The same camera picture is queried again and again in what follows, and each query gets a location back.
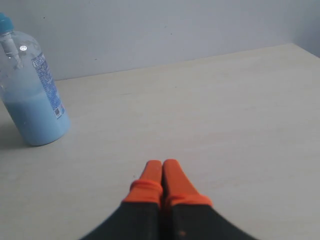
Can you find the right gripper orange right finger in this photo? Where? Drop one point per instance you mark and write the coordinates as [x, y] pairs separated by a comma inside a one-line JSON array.
[[190, 215]]

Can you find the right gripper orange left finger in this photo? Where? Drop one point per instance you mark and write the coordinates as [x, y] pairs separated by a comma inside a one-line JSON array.
[[137, 217]]

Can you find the blue pump soap bottle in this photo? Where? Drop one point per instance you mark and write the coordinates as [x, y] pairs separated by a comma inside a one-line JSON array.
[[27, 88]]

